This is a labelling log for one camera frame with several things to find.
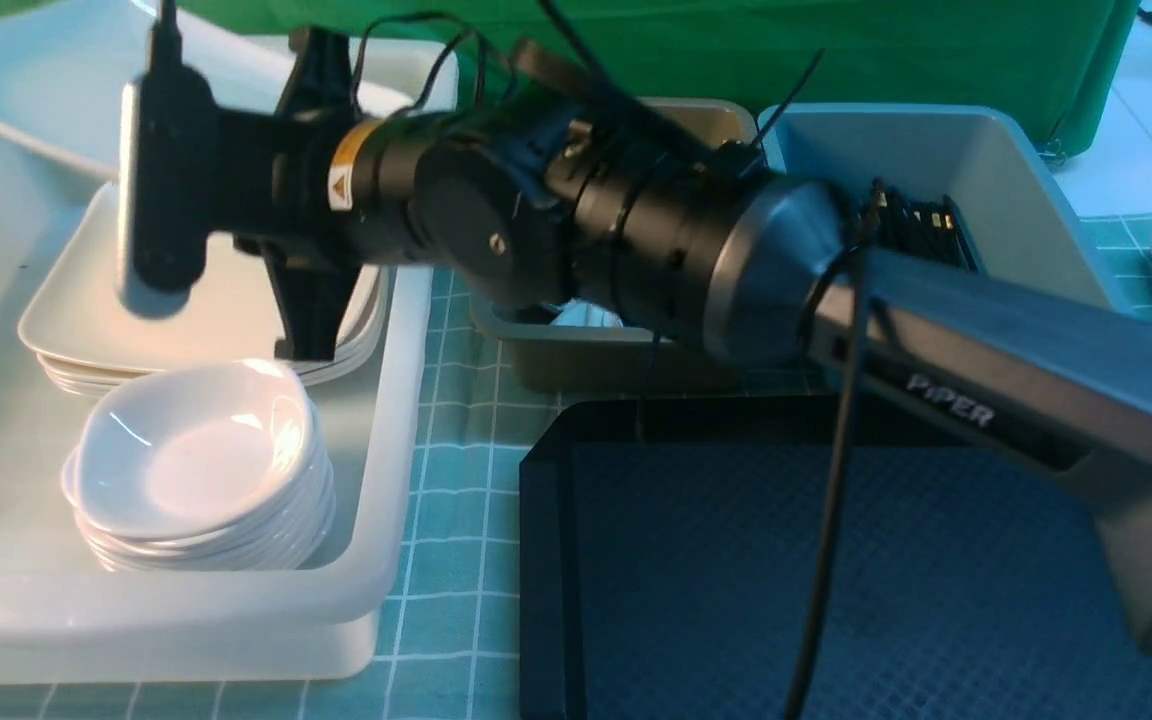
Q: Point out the large white square plate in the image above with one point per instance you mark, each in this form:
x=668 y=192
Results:
x=78 y=85

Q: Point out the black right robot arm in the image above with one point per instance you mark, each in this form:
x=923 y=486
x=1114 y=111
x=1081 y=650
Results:
x=569 y=187

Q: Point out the large white plastic tub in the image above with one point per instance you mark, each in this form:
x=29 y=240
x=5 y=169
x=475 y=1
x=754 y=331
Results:
x=64 y=619

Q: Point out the green backdrop cloth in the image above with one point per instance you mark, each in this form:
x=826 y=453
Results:
x=1048 y=64

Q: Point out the pile of black chopsticks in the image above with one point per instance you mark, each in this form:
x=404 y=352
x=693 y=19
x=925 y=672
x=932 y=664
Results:
x=932 y=230

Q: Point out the pile of white soup spoons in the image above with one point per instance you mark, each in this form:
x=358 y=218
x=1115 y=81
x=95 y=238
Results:
x=578 y=313

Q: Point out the brown plastic spoon bin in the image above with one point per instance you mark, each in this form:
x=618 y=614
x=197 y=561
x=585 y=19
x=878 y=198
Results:
x=556 y=358

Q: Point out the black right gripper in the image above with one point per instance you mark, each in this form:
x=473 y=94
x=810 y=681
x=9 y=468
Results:
x=294 y=193

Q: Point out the stack of white bowls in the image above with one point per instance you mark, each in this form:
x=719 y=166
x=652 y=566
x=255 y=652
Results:
x=219 y=467

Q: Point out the grey-blue plastic chopstick bin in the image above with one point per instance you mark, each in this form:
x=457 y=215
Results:
x=1022 y=227

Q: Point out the stack of white square plates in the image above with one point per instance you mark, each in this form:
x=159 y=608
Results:
x=79 y=331

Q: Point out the green checkered tablecloth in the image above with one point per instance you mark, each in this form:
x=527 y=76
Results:
x=447 y=643

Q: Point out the black plastic serving tray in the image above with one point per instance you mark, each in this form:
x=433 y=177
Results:
x=667 y=576

